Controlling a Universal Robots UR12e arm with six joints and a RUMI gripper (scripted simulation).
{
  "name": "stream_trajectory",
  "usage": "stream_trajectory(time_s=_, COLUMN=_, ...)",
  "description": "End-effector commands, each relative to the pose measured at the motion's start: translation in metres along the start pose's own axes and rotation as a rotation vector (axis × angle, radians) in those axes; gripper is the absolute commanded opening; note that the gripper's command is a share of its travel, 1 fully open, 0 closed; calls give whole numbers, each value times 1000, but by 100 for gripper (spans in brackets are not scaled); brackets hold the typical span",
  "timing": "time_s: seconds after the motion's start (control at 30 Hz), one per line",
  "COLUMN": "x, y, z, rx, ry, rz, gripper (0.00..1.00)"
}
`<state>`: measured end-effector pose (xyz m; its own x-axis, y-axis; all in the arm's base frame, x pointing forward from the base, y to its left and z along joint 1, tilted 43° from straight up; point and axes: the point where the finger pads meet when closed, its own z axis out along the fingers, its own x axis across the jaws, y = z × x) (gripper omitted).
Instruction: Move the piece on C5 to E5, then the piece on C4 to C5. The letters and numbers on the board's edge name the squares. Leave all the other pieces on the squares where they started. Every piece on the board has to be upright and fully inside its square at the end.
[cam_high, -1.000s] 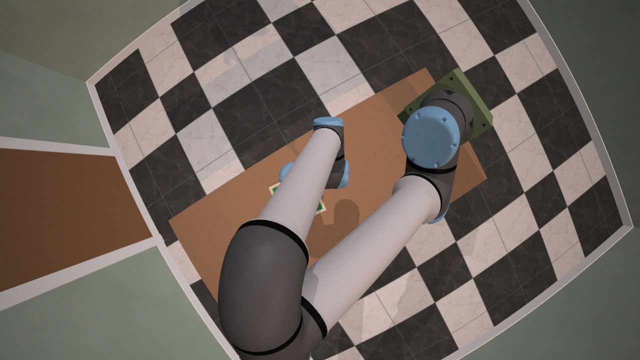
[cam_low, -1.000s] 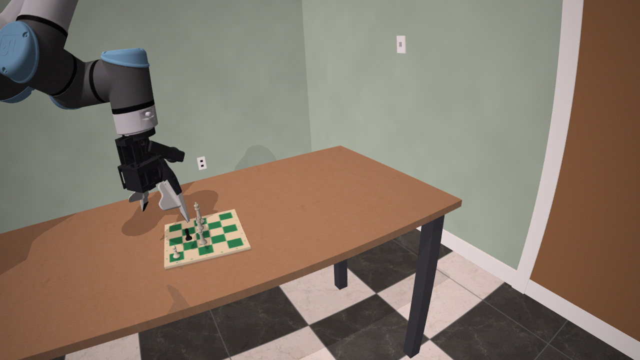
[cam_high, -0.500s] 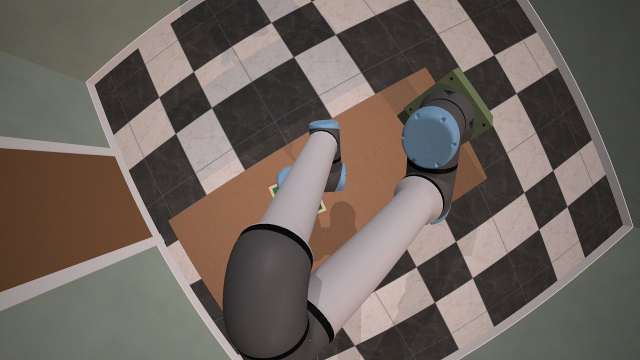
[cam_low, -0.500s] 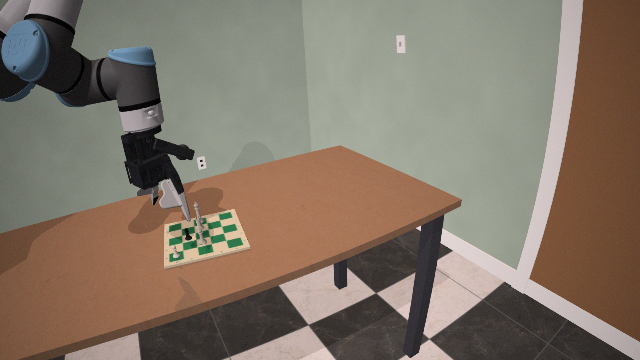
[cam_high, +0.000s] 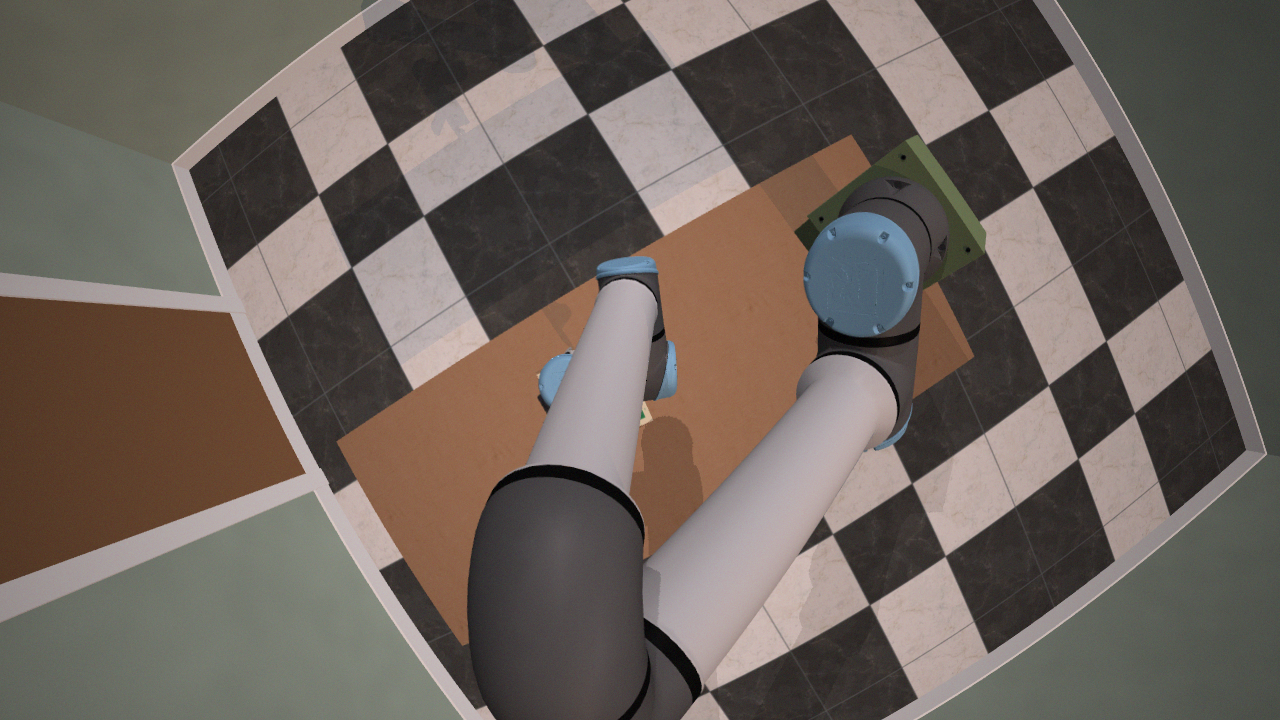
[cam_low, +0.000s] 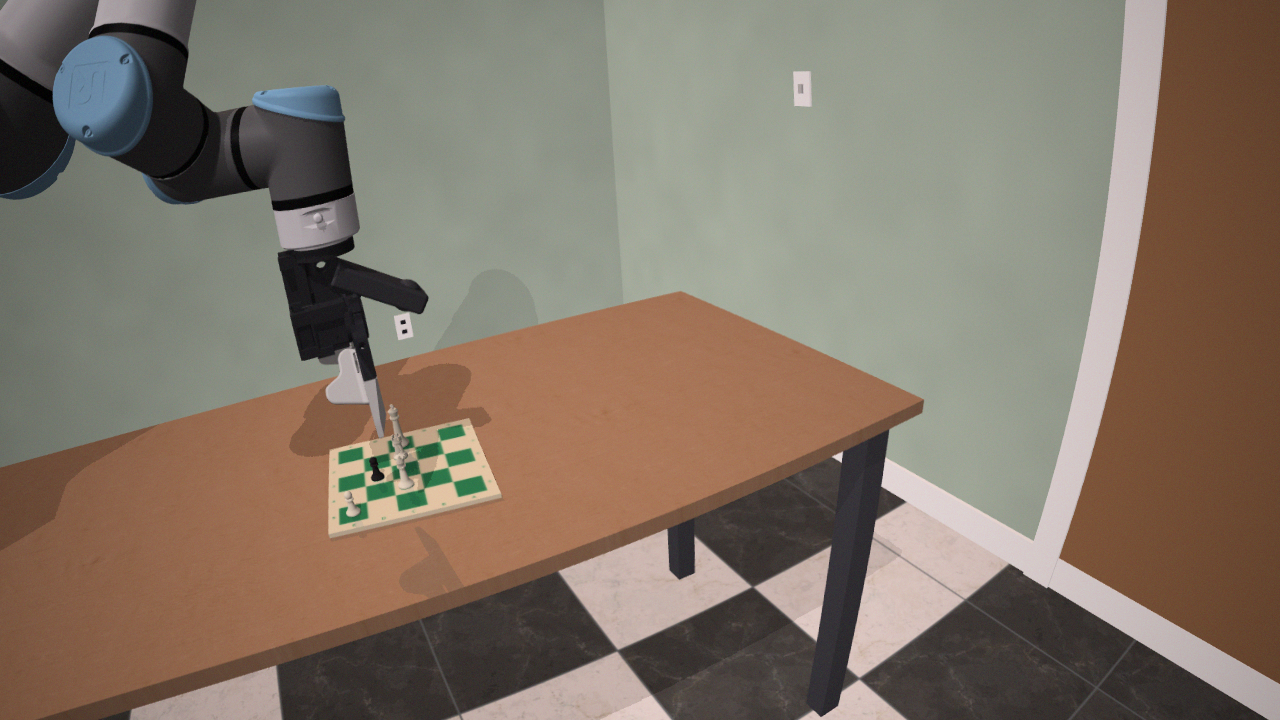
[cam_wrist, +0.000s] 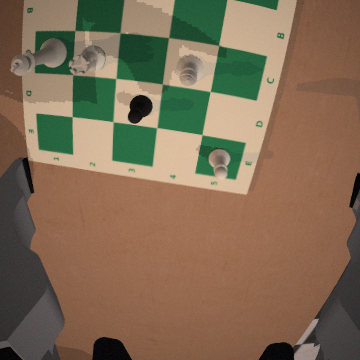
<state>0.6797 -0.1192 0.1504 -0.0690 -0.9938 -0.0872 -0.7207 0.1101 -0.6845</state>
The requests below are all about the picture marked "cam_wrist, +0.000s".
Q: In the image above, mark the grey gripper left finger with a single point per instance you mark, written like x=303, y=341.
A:
x=31, y=318

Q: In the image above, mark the green and cream chessboard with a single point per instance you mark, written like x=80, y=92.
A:
x=82, y=121

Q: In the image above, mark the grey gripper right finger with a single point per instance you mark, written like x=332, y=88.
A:
x=338, y=327

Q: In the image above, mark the grey chess piece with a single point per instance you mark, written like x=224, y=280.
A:
x=52, y=53

